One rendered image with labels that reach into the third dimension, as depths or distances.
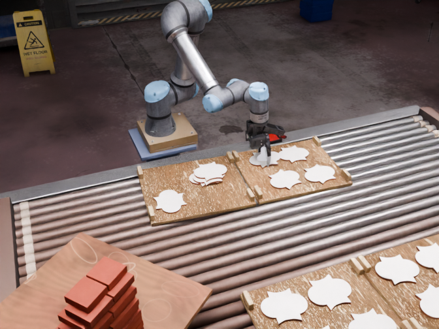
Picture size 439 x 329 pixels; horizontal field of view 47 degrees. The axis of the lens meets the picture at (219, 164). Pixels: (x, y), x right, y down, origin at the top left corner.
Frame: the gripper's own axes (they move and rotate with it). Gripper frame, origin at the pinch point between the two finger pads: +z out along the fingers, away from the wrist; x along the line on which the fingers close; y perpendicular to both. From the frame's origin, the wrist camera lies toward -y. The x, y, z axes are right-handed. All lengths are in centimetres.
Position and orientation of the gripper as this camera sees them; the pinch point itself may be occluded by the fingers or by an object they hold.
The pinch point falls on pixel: (264, 158)
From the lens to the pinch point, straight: 216.9
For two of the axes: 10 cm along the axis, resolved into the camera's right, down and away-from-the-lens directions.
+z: 0.7, 8.0, 5.9
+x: 3.0, 5.5, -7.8
